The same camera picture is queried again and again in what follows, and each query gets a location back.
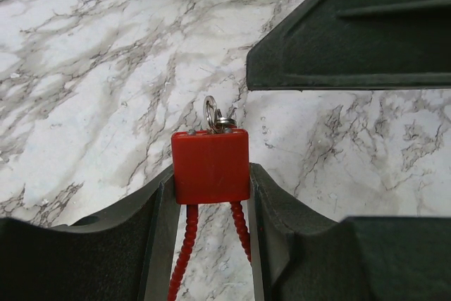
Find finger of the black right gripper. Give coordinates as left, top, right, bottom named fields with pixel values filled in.
left=246, top=0, right=450, bottom=90

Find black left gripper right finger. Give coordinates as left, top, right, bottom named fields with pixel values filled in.
left=248, top=164, right=450, bottom=300

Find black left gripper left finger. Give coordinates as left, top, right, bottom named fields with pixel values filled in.
left=1, top=168, right=180, bottom=300

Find red padlock with cable shackle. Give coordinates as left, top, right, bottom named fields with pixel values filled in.
left=167, top=128, right=252, bottom=300

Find silver keys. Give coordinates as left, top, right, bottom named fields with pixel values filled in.
left=203, top=96, right=237, bottom=134

